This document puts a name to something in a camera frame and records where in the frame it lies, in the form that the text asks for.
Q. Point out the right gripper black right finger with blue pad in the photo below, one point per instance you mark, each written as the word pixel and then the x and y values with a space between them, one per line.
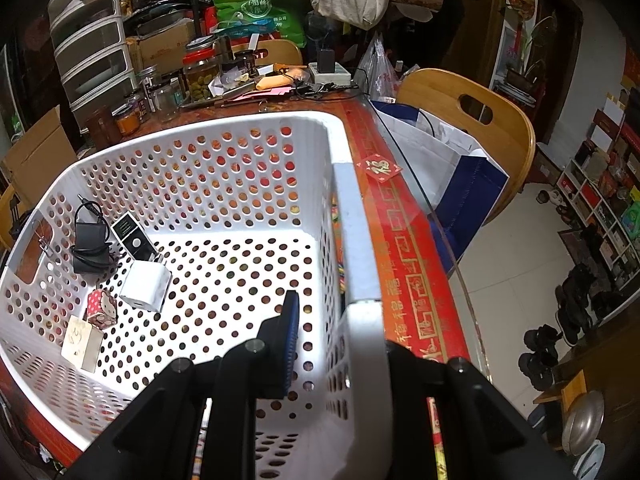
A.
pixel 483 435

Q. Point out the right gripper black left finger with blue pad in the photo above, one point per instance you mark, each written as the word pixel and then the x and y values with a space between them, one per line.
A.
pixel 199 420

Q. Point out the white perforated plastic basket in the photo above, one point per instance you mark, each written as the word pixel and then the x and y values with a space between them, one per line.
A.
pixel 225 269

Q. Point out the black shoes on floor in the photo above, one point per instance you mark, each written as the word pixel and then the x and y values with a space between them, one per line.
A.
pixel 536 364

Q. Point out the metal pot lid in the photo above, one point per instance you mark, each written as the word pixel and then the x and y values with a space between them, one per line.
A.
pixel 583 423

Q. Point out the small beige box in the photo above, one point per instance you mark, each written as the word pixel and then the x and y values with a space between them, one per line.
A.
pixel 81 345

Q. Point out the red hello kitty box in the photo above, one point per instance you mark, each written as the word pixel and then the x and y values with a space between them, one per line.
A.
pixel 101 310

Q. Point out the red patterned tablecloth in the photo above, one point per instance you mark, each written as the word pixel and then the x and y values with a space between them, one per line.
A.
pixel 400 239

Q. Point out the white power adapter cube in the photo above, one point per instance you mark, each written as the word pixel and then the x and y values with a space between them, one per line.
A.
pixel 146 285

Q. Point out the black rectangular device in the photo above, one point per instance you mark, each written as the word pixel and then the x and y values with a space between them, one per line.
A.
pixel 129 233

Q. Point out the white cubby shelf unit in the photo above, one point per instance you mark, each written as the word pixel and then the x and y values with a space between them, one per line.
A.
pixel 601 186

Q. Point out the blue and white paper bag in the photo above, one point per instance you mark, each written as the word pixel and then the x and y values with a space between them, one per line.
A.
pixel 456 175

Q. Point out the red fu character sticker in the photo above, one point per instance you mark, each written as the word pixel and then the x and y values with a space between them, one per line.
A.
pixel 378 168

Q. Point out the brown cardboard box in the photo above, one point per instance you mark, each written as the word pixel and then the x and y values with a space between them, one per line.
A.
pixel 38 157

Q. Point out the small jar orange contents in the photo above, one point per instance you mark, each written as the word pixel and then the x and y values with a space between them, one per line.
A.
pixel 127 119

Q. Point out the glass jar with red lid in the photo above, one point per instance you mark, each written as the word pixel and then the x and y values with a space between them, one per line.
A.
pixel 200 69

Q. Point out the clear plastic bag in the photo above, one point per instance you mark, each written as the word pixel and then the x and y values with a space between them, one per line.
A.
pixel 375 75

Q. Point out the white power strip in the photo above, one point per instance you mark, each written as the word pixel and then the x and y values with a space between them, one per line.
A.
pixel 340 77

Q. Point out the white plastic drawer tower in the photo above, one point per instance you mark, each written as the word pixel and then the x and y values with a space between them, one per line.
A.
pixel 92 55

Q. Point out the green shopping bag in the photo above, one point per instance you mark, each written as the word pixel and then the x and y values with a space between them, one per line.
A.
pixel 287 16

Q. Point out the black charger with cable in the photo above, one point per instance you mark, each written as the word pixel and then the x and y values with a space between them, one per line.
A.
pixel 91 253

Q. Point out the wooden chair with handle hole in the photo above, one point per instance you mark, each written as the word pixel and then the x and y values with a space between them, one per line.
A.
pixel 504 131

